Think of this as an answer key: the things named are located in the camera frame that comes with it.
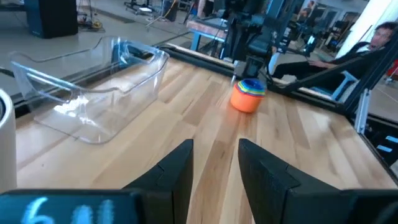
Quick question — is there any black speaker cabinet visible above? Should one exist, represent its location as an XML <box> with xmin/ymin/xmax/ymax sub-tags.
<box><xmin>24</xmin><ymin>0</ymin><xmax>79</xmax><ymax>40</ymax></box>

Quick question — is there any grey floor cable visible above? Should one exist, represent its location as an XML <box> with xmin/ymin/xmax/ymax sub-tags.
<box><xmin>9</xmin><ymin>36</ymin><xmax>105</xmax><ymax>63</ymax></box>

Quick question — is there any white plant pot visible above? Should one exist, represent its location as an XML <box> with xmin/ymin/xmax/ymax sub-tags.
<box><xmin>0</xmin><ymin>88</ymin><xmax>18</xmax><ymax>194</ymax></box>

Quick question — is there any person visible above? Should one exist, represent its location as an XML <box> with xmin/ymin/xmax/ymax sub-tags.
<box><xmin>272</xmin><ymin>21</ymin><xmax>398</xmax><ymax>94</ymax></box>

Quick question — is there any clear plastic basket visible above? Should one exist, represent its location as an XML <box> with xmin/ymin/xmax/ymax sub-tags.
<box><xmin>9</xmin><ymin>35</ymin><xmax>170</xmax><ymax>146</ymax></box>

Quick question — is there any light blue chair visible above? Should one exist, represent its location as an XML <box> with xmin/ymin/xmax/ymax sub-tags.
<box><xmin>310</xmin><ymin>70</ymin><xmax>358</xmax><ymax>102</ymax></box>

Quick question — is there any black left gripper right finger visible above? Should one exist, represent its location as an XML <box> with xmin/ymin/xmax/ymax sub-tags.
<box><xmin>238</xmin><ymin>138</ymin><xmax>342</xmax><ymax>224</ymax></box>

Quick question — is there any orange measuring cup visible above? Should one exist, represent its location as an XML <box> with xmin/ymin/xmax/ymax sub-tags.
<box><xmin>229</xmin><ymin>83</ymin><xmax>266</xmax><ymax>113</ymax></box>

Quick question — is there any blue workbench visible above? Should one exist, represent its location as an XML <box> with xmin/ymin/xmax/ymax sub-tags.
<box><xmin>186</xmin><ymin>17</ymin><xmax>233</xmax><ymax>52</ymax></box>

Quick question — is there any person's hand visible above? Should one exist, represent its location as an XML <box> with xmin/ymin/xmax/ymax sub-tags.
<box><xmin>307</xmin><ymin>59</ymin><xmax>329</xmax><ymax>70</ymax></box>

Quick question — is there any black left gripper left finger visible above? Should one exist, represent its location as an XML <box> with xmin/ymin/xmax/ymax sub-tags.
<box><xmin>124</xmin><ymin>139</ymin><xmax>194</xmax><ymax>224</ymax></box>

